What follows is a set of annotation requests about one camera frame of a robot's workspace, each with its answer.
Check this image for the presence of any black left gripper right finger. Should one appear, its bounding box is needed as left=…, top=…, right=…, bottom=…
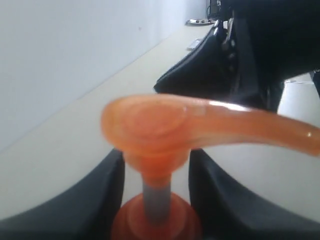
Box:
left=188, top=149, right=320, bottom=240

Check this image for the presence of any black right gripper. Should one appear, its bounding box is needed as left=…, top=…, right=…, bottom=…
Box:
left=219, top=0, right=320, bottom=112

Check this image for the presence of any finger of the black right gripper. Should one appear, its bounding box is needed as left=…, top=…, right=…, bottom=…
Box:
left=153, top=21, right=255, bottom=105

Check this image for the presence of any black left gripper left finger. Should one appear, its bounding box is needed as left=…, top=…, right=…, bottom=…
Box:
left=0, top=149, right=125, bottom=240

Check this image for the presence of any orange pump soap bottle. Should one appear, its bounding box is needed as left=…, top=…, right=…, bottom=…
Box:
left=101, top=94, right=320, bottom=240

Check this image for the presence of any large steel mesh colander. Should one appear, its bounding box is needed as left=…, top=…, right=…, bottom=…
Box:
left=185, top=18, right=216, bottom=26

